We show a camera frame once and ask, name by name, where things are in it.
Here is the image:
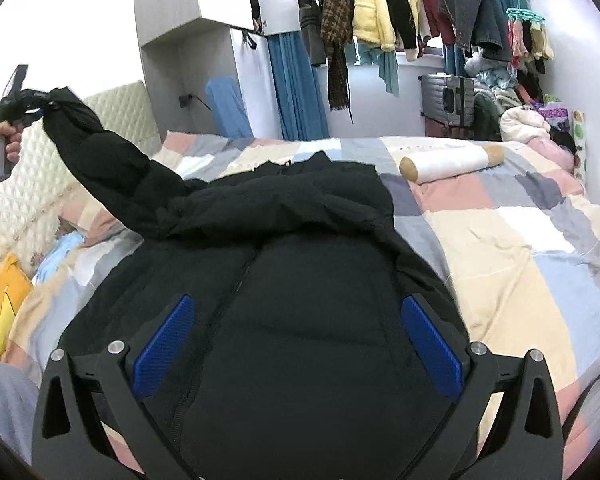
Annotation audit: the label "green clip drying hanger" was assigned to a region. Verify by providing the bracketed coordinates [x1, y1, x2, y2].
[505, 0, 556, 63]

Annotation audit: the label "person's left hand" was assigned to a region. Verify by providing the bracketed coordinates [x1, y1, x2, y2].
[0, 124, 23, 189]

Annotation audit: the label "white cylindrical bolster pillow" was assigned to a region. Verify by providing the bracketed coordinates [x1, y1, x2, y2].
[399, 143, 506, 185]

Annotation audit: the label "grey wooden wardrobe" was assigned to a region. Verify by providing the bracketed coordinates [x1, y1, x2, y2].
[133, 0, 301, 140]

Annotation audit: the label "patchwork pastel bed blanket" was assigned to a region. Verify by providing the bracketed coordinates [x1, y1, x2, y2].
[0, 130, 600, 480]

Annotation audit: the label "cream quilted headboard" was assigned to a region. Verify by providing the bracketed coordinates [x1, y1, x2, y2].
[0, 80, 163, 291]

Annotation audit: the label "black puffer jacket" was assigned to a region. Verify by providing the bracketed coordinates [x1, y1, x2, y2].
[43, 87, 473, 480]

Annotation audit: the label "dark denim jacket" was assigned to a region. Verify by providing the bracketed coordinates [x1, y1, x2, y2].
[436, 0, 514, 63]

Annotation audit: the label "brown checked scarf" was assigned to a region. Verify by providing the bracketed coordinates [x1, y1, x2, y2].
[320, 0, 355, 124]

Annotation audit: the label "grey suitcase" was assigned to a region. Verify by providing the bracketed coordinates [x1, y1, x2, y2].
[419, 74, 477, 137]

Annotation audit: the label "teal hanging cloth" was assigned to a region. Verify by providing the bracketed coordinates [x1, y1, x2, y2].
[356, 43, 401, 97]

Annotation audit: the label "black hanging jacket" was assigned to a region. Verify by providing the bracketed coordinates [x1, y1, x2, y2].
[375, 0, 423, 63]

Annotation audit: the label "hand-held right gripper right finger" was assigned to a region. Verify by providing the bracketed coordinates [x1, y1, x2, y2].
[401, 293, 565, 480]

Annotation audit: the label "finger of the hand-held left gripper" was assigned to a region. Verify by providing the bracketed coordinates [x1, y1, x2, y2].
[13, 89, 61, 127]

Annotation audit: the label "yellow fleece jacket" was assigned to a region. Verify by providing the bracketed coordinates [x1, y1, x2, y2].
[351, 0, 398, 52]

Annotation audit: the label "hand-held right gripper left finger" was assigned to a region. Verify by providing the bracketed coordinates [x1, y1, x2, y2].
[31, 294, 196, 480]

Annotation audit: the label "cream fluffy bundle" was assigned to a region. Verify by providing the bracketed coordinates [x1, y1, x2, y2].
[499, 106, 552, 145]

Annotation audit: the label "dark red hanging garment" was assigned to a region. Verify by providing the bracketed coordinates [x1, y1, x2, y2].
[421, 0, 457, 47]

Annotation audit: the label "blue folded ironing board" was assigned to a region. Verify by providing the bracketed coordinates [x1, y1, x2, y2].
[205, 77, 255, 139]

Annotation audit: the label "blue curtain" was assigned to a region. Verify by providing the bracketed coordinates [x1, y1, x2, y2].
[266, 31, 331, 142]

